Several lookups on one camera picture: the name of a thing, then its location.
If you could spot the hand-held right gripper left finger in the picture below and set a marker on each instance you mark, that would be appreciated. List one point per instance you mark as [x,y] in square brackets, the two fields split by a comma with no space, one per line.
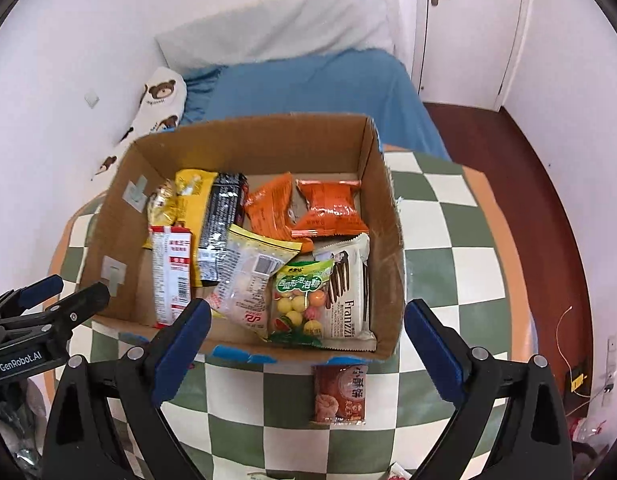
[181,355]

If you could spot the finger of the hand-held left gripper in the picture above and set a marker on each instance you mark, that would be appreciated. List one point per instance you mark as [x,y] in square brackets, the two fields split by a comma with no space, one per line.
[36,292]
[83,305]

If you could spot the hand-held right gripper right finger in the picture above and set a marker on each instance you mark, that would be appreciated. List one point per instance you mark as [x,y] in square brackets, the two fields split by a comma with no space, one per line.
[436,355]

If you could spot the long red white snack packet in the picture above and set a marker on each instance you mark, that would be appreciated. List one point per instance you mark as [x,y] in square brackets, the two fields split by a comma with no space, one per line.
[171,275]

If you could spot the clear yellow-edged snack packet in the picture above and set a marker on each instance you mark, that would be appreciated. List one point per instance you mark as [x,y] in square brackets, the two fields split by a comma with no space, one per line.
[243,280]

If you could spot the white biscuit stick packet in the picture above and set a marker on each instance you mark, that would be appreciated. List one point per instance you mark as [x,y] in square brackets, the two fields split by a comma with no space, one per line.
[351,300]

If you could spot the brown snack packet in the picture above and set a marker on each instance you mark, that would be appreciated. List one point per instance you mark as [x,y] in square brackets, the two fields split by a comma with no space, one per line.
[338,395]

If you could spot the green gumball candy packet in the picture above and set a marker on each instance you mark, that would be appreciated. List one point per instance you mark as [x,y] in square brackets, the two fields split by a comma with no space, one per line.
[296,310]

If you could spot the yellow panda snack packet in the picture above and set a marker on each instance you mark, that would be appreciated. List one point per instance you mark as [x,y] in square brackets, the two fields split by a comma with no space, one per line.
[161,205]

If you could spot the black snack packet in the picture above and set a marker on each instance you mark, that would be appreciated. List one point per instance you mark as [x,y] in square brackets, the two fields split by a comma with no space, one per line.
[221,215]

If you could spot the large yellow snack packet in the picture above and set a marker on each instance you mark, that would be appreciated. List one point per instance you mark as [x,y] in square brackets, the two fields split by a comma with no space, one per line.
[193,200]

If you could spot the orange snack packet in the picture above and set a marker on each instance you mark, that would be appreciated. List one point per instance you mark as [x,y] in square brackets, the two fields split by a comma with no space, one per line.
[268,205]
[331,205]

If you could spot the cardboard box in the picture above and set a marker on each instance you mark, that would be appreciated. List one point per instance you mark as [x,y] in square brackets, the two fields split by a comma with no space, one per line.
[268,145]

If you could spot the green white checkered blanket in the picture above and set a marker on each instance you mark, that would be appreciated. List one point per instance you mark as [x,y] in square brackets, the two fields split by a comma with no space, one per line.
[448,270]

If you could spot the white bear print pillow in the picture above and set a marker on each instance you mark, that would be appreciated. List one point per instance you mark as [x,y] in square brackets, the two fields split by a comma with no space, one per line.
[158,95]

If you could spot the blue bedsheet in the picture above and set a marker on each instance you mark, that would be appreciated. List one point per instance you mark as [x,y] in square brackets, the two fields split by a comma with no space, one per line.
[313,90]

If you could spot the white door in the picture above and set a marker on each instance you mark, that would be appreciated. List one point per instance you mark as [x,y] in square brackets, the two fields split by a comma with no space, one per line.
[468,35]

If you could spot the grey pillow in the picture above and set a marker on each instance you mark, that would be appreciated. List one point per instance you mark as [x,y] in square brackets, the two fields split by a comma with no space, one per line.
[288,30]

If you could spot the black yellow wall plug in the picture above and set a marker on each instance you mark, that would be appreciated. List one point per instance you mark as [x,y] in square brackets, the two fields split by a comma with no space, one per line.
[579,379]

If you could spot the white wall socket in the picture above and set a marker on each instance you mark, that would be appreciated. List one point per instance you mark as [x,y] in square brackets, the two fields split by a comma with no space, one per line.
[93,99]

